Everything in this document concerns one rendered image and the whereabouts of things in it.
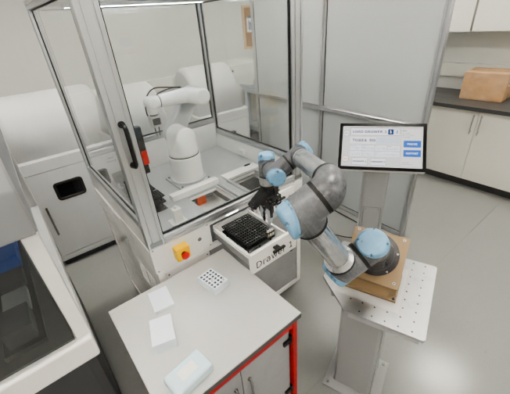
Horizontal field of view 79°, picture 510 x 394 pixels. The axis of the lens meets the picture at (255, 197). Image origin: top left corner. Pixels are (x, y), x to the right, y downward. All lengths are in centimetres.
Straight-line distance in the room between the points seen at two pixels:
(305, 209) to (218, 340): 69
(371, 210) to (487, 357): 109
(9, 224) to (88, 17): 67
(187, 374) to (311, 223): 68
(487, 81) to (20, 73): 493
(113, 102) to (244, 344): 102
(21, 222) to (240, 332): 84
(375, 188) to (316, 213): 140
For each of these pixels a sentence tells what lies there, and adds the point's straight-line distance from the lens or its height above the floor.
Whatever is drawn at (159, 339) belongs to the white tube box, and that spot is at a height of 81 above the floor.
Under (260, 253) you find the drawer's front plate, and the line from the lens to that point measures 142.
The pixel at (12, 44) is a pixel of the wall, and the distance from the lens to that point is 438.
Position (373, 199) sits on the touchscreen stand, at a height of 68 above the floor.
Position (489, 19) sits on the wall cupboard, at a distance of 421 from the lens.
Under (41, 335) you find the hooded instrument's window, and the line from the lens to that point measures 128.
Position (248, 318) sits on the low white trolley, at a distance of 138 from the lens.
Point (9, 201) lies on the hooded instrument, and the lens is 102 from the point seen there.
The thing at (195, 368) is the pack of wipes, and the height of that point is 81.
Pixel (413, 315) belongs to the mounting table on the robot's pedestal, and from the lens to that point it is 148.
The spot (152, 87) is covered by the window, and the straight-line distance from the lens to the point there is 132.
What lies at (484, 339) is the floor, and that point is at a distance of 257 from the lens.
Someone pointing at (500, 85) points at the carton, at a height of 107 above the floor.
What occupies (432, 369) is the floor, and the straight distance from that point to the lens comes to 231.
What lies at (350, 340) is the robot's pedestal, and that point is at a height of 41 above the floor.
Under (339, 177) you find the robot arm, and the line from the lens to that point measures 93.
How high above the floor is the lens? 184
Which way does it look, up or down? 30 degrees down
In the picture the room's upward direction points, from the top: 5 degrees counter-clockwise
